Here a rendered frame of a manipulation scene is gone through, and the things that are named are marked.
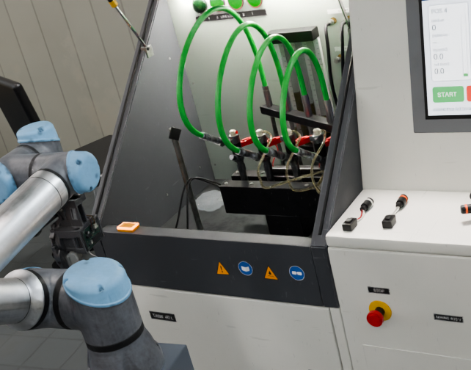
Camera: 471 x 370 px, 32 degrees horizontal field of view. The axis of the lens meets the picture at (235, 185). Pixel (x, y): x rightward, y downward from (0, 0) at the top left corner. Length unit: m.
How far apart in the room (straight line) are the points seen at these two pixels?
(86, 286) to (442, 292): 0.72
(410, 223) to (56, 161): 0.74
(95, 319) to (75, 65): 3.51
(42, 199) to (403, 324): 0.83
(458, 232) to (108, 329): 0.71
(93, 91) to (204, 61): 2.58
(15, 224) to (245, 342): 0.88
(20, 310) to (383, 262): 0.74
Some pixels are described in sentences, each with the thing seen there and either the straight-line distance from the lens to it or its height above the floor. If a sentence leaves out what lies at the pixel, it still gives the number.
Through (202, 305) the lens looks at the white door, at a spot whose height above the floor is 0.75.
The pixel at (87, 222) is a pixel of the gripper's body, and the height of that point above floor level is 1.16.
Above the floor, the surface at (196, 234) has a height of 0.95.
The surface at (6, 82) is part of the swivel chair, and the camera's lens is 3.63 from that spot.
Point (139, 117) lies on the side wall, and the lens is 2.27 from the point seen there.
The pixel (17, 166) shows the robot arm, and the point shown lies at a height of 1.35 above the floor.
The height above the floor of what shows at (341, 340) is 0.70.
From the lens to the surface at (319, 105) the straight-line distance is 2.22.
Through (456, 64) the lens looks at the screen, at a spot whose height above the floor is 1.25.
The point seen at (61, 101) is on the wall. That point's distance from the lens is 5.11.
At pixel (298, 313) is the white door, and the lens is 1.92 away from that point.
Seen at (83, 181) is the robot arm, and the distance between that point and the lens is 1.44.
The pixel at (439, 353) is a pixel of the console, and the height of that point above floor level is 0.70.
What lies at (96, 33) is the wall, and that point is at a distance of 4.78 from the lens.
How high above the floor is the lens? 1.81
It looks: 23 degrees down
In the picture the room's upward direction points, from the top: 15 degrees counter-clockwise
